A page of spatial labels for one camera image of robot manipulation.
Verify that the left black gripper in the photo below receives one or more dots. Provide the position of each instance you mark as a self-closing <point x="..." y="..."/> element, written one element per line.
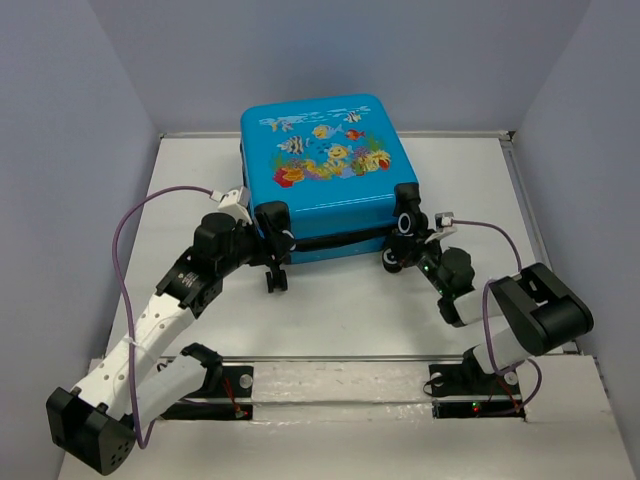
<point x="268" y="249"/>

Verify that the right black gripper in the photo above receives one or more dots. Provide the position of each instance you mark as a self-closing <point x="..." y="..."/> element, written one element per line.
<point x="436" y="244"/>

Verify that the blue hard-shell suitcase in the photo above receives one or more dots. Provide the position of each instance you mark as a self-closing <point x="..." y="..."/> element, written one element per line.
<point x="328" y="178"/>

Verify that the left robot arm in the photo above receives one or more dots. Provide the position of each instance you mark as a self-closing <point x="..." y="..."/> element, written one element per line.
<point x="99" y="419"/>

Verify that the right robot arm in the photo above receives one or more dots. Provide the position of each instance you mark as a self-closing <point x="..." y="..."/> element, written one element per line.
<point x="524" y="315"/>

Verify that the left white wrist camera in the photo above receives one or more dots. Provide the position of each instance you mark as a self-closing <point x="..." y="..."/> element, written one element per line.
<point x="235" y="203"/>

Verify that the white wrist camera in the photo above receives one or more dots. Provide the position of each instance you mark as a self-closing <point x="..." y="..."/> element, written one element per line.
<point x="235" y="203"/>
<point x="444" y="226"/>

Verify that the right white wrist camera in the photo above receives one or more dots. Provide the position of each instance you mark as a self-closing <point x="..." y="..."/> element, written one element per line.
<point x="444" y="226"/>

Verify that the aluminium table rail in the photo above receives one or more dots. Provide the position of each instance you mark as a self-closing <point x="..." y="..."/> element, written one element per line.
<point x="369" y="358"/>

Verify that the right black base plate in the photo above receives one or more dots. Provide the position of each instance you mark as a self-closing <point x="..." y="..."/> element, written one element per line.
<point x="489" y="396"/>

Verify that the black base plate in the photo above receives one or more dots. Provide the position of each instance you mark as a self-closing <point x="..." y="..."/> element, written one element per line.
<point x="229" y="400"/>
<point x="489" y="396"/>

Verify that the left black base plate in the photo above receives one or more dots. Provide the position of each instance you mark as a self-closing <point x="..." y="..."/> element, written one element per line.
<point x="229" y="400"/>

